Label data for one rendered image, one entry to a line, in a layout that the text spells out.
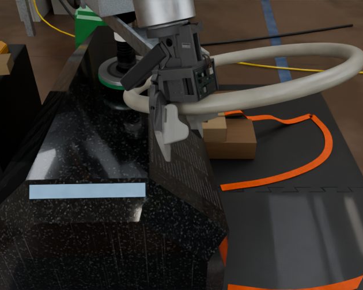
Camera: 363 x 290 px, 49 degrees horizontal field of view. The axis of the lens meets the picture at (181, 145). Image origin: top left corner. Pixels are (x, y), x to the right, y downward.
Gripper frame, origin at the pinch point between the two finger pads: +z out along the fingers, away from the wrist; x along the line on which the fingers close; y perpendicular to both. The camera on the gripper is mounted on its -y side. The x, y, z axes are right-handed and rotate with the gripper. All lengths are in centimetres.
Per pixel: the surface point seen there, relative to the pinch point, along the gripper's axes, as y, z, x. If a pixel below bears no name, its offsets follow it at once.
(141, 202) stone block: -31.9, 26.1, 18.9
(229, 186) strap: -64, 77, 121
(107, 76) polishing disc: -65, -4, 50
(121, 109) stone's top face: -56, 7, 45
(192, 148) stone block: -40, 27, 59
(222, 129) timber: -71, 49, 135
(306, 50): 9.5, -7.0, 42.8
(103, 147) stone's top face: -49, 13, 26
